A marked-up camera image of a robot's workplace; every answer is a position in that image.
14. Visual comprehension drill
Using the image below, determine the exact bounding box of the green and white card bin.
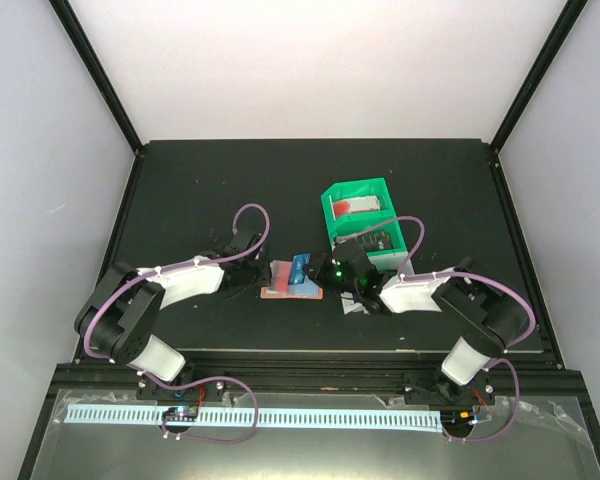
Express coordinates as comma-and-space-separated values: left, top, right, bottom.
320, 176, 409, 316

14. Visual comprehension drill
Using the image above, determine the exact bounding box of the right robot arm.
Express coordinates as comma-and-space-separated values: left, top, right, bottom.
303, 240, 536, 403

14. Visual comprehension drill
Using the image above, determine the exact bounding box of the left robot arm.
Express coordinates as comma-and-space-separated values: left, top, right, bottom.
74, 228, 271, 399

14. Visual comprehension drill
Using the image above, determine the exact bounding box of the black card stack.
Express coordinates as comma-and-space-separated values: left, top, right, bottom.
356, 230, 393, 253

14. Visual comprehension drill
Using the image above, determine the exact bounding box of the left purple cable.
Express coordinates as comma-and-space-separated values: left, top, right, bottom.
82, 203, 272, 444

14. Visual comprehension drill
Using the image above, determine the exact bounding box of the purple cable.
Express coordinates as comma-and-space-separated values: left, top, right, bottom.
82, 203, 272, 444
335, 215, 537, 444

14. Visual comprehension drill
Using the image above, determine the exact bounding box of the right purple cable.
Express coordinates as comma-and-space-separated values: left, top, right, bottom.
335, 215, 537, 444

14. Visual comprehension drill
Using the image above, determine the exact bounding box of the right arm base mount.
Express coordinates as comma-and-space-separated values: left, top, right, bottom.
401, 370, 495, 408

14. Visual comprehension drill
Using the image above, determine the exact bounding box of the white slotted cable duct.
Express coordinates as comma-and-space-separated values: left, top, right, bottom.
64, 404, 443, 433

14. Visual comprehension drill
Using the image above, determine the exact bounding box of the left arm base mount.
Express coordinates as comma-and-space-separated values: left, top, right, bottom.
135, 364, 226, 434

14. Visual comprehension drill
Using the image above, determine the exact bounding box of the left black frame post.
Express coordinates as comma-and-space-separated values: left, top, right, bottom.
48, 0, 144, 157

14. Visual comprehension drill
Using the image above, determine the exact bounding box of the black frame post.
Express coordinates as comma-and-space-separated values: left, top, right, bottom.
48, 0, 144, 157
490, 0, 592, 149

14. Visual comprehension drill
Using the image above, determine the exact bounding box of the right black frame post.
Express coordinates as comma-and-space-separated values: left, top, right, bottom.
490, 0, 592, 149

